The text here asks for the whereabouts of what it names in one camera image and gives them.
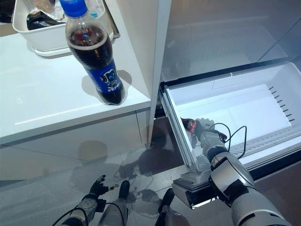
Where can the cola bottle red label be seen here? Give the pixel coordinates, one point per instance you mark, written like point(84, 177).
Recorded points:
point(191, 125)

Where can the white plastic storage bin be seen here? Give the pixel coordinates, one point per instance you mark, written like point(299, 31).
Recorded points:
point(42, 37)

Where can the white refrigerator body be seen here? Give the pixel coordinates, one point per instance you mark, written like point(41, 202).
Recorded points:
point(211, 35)

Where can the white refrigerator drawer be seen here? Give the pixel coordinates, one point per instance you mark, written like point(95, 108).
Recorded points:
point(235, 101)

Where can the white counter cabinet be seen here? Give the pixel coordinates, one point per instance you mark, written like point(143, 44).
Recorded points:
point(47, 94)

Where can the right robot leg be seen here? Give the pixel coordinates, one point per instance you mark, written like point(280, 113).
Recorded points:
point(168, 212)

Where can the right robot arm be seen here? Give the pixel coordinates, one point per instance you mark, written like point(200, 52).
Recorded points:
point(242, 188)

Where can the clear plastic bottle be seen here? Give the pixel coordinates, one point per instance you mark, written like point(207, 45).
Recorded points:
point(95, 8)

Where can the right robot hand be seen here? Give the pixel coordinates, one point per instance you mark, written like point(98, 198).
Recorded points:
point(209, 139)

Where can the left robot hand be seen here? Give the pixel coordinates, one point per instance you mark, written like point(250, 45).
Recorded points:
point(98, 187)

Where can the cola bottle blue label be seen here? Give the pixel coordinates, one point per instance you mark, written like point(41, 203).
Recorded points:
point(94, 54)

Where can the dark bottle in bin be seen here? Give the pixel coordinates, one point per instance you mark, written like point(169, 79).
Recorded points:
point(40, 22)

